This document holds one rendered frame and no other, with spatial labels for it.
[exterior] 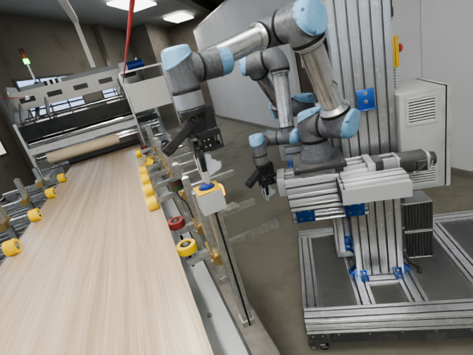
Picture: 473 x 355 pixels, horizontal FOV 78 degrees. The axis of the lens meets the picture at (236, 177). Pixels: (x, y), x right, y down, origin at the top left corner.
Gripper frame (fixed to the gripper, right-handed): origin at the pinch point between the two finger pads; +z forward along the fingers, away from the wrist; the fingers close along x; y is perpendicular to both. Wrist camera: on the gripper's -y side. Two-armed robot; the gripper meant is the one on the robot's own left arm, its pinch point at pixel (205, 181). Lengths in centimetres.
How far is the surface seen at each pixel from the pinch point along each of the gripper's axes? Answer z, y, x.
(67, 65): -119, -102, 724
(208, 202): 5.1, -1.3, -3.4
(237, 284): 35.9, 0.1, -2.3
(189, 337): 34.1, -18.2, -15.1
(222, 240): 19.2, -0.2, -1.6
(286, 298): 123, 42, 69
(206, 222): 25.0, 0.1, 24.4
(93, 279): 34, -47, 33
